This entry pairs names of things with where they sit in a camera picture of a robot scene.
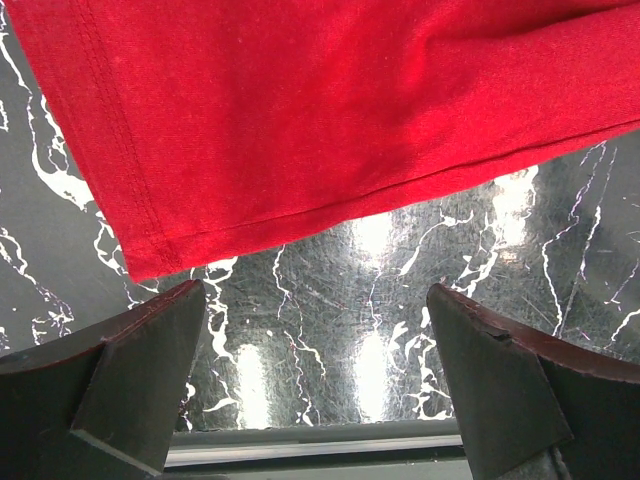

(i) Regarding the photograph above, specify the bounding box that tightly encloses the red t-shirt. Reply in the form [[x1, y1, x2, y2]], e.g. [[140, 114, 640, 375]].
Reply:
[[6, 1, 639, 281]]

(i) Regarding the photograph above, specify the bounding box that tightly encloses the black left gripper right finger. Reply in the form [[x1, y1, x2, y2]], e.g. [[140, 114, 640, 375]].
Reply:
[[427, 284, 639, 479]]

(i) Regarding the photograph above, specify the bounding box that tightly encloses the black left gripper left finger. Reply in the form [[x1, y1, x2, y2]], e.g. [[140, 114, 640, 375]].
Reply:
[[1, 280, 205, 479]]

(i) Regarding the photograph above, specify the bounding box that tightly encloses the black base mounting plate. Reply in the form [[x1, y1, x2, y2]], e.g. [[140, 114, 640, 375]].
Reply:
[[162, 419, 472, 479]]

